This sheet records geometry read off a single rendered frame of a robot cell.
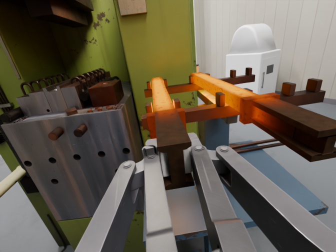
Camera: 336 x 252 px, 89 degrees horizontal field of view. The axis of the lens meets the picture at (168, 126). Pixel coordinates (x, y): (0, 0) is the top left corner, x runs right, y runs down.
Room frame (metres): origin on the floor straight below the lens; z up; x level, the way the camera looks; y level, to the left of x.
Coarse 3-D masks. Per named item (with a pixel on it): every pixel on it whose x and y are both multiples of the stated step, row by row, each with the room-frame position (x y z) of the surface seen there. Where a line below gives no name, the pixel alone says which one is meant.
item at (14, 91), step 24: (0, 0) 0.78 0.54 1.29; (0, 24) 0.73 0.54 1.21; (24, 24) 0.86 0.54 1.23; (48, 24) 1.04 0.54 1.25; (0, 48) 0.71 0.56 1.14; (24, 48) 0.80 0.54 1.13; (48, 48) 0.96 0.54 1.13; (0, 72) 0.71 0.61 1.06; (24, 72) 0.74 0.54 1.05; (48, 72) 0.89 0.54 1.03; (0, 144) 0.71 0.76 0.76; (24, 192) 0.71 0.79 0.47
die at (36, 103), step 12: (108, 72) 0.97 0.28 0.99; (60, 84) 0.59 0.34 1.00; (72, 84) 0.62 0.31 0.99; (84, 84) 0.64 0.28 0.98; (24, 96) 0.57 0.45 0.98; (36, 96) 0.57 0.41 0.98; (48, 96) 0.57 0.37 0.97; (60, 96) 0.57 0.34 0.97; (72, 96) 0.57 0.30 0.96; (24, 108) 0.57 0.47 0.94; (36, 108) 0.57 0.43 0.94; (48, 108) 0.57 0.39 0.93; (60, 108) 0.57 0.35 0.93
